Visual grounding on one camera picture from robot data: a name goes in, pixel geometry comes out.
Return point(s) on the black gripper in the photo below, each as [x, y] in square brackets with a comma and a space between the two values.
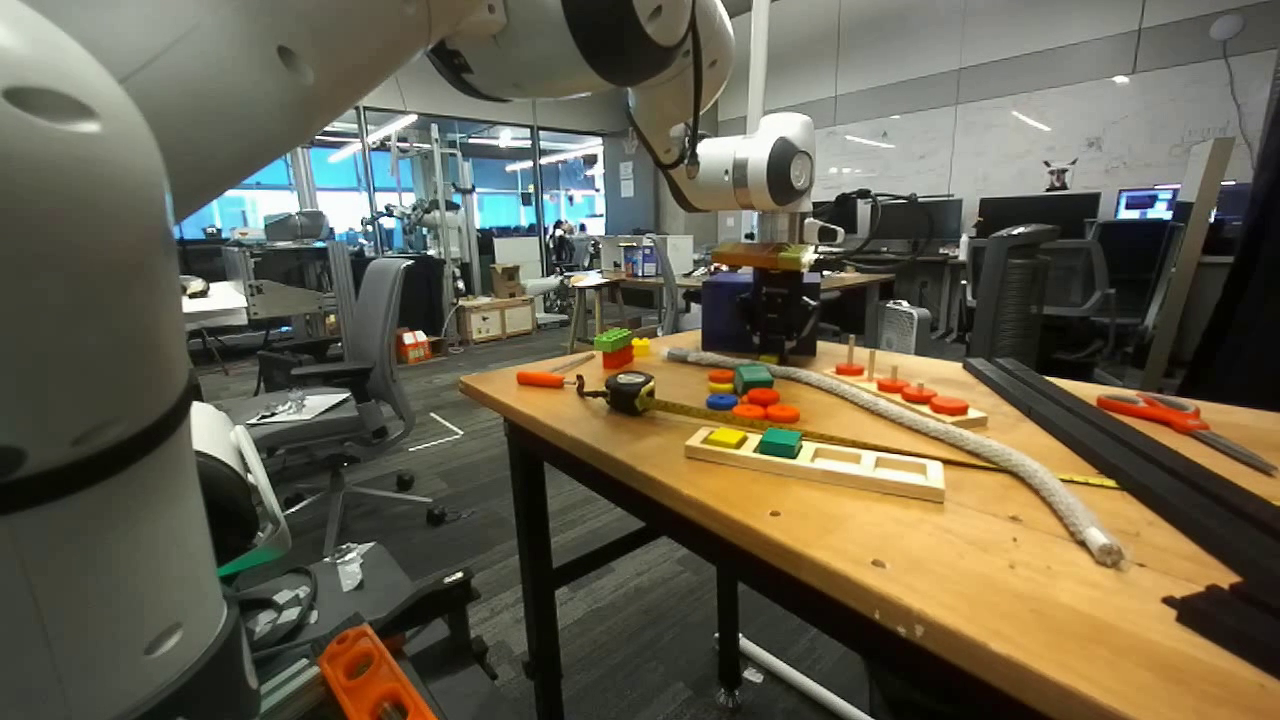
[778, 306]

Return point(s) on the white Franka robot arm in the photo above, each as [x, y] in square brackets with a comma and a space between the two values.
[95, 403]

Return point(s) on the teal square block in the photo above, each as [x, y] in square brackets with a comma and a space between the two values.
[753, 379]
[783, 440]

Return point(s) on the yellow square block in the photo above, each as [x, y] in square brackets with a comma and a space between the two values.
[725, 437]

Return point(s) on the wooden slotted shape board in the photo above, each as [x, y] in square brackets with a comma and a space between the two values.
[800, 476]

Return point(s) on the small yellow block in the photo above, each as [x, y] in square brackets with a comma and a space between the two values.
[641, 345]

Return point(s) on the orange square block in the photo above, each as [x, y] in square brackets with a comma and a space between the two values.
[616, 359]

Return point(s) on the green square block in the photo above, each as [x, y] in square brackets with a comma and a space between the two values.
[613, 339]

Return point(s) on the wooden peg board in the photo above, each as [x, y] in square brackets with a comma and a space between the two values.
[970, 419]

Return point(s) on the blue purple box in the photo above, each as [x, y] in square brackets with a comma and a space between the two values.
[722, 314]

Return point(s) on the blue wooden disc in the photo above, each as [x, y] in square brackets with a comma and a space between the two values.
[722, 403]

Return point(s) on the silver metal canister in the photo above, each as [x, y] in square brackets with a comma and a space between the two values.
[906, 326]

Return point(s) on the dark office chair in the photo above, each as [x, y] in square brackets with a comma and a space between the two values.
[1012, 292]

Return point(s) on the orange flat piece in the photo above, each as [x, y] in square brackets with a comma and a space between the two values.
[542, 379]

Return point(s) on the low beige cabinet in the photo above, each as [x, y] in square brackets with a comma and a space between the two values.
[496, 321]

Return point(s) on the dark computer monitor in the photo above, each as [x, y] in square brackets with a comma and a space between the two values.
[1042, 215]

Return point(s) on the small orange box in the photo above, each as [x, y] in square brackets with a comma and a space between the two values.
[414, 345]

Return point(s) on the monitor with blue screen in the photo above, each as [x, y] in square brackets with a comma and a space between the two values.
[1145, 203]

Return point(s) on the leaning wooden plank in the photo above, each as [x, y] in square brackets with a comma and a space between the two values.
[1185, 265]

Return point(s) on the gray office chair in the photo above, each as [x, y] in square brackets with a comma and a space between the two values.
[367, 334]

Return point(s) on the white cup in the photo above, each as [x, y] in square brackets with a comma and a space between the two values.
[349, 568]

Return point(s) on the orange plastic tool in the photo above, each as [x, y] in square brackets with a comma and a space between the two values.
[360, 680]

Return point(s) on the white office desk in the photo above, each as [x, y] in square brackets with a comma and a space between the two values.
[222, 306]

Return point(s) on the orange green wrist camera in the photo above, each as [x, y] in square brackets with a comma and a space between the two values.
[760, 259]

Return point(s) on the black metal table frame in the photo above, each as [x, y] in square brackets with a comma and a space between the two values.
[529, 560]

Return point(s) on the black metal bracket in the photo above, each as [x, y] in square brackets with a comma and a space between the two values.
[1227, 625]

